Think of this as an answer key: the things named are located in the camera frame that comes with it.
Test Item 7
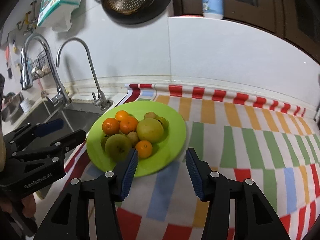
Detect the small green tomato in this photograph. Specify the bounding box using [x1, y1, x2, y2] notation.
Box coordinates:
[100, 135, 110, 151]

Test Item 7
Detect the person's hand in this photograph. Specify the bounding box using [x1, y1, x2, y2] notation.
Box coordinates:
[0, 194, 37, 219]

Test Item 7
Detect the pot by sink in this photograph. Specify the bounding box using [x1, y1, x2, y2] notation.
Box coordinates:
[1, 92, 24, 124]

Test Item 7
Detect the steel sink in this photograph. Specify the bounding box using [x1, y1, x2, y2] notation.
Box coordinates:
[15, 100, 111, 151]

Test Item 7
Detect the chrome pull-down faucet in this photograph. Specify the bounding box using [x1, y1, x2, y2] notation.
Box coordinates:
[20, 33, 71, 106]

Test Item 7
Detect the orange mandarin upper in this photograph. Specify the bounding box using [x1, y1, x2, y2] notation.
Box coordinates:
[102, 118, 120, 135]

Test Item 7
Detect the orange mandarin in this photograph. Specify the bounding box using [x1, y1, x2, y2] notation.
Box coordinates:
[119, 116, 139, 134]
[102, 118, 120, 135]

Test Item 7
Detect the large green apple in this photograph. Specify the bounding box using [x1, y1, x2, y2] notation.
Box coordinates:
[105, 134, 132, 163]

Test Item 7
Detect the slim gooseneck faucet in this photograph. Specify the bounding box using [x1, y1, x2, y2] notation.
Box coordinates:
[56, 37, 113, 111]

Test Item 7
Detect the small orange back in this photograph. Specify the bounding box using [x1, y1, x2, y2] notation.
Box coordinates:
[115, 110, 130, 122]

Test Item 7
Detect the orange mandarin lower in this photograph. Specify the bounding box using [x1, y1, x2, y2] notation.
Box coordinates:
[119, 116, 139, 134]

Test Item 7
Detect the brown kiwi left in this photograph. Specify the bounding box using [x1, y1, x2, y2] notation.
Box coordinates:
[127, 131, 139, 147]

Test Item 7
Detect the brown kiwi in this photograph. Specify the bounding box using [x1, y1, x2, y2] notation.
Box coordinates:
[127, 131, 139, 147]
[144, 112, 157, 119]

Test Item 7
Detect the yellow-green pear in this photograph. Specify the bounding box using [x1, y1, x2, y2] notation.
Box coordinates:
[136, 118, 164, 143]

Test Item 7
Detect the brown kiwi right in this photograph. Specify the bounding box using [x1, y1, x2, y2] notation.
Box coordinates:
[144, 112, 157, 119]

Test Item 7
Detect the green plate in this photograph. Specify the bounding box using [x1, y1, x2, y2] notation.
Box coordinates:
[86, 101, 186, 178]

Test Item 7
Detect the small green fruit back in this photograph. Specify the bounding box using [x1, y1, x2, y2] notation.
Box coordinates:
[156, 116, 169, 129]

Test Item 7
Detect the teal tissue pack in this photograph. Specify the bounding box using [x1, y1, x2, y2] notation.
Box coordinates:
[37, 0, 81, 33]

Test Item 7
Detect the black frying pan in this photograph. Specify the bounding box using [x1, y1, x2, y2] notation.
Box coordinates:
[100, 0, 176, 25]

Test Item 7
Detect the wire sponge basket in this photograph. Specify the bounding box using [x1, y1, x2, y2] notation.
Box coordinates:
[31, 50, 51, 80]

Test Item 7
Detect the wall tap yellow handle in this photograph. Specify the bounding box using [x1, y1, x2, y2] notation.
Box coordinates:
[16, 0, 37, 35]

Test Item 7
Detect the dark wooden window frame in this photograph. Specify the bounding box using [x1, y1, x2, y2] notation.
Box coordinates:
[173, 0, 320, 63]

